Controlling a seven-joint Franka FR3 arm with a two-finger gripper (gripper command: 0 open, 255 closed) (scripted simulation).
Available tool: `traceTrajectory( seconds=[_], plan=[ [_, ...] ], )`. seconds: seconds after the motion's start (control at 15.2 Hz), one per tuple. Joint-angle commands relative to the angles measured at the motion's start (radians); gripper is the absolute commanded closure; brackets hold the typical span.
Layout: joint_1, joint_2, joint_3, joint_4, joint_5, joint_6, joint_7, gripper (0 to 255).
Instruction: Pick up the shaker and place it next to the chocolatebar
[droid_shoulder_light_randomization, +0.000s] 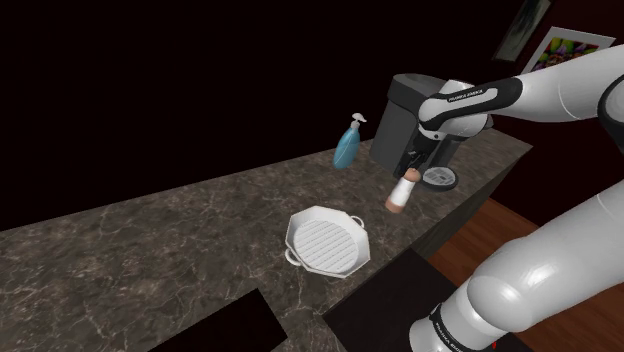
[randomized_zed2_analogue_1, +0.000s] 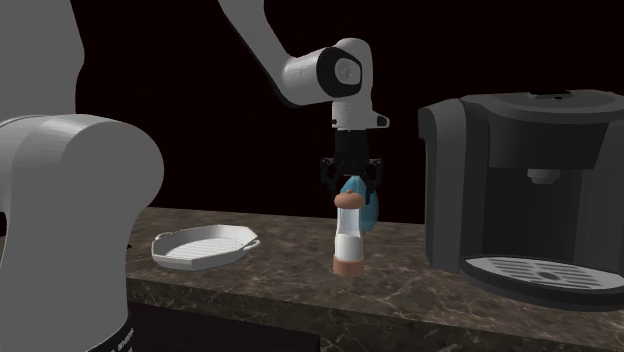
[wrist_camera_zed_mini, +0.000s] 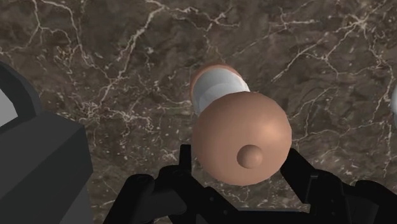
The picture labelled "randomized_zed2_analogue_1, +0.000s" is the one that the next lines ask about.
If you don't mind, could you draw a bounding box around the dark grey coffee machine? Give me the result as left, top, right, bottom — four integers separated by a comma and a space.
417, 89, 624, 313

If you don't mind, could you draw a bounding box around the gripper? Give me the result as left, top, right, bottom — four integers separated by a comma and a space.
319, 128, 385, 201

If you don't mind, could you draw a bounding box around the white octagonal grill pan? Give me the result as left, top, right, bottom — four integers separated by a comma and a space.
150, 224, 262, 273

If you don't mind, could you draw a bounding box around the blue vase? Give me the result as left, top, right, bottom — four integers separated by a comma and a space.
339, 175, 379, 236

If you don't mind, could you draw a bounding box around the clear shaker with brown cap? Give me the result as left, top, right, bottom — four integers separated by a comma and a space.
332, 188, 367, 279

